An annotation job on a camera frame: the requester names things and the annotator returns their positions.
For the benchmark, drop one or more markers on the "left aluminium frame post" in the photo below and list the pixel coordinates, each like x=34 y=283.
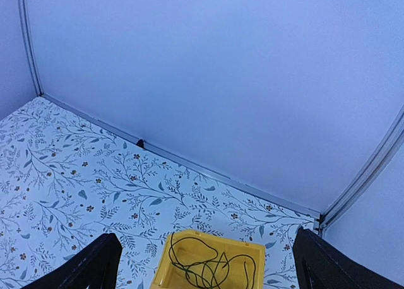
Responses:
x=29 y=48

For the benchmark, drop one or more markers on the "yellow three-compartment bin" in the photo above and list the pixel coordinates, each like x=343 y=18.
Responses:
x=192 y=259

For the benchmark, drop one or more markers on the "small black wall clip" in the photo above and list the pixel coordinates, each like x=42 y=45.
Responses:
x=140 y=143

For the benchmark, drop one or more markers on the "floral patterned table mat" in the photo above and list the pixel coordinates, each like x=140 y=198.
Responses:
x=65 y=181

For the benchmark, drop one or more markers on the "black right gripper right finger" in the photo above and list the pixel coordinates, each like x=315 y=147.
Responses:
x=319 y=265

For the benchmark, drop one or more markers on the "right aluminium frame post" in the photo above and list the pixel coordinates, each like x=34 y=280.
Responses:
x=377 y=162

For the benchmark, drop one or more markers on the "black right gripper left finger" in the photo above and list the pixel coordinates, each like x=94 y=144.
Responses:
x=96 y=266

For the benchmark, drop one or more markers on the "aluminium frame post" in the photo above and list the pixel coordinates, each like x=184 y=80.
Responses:
x=29 y=48
x=377 y=162

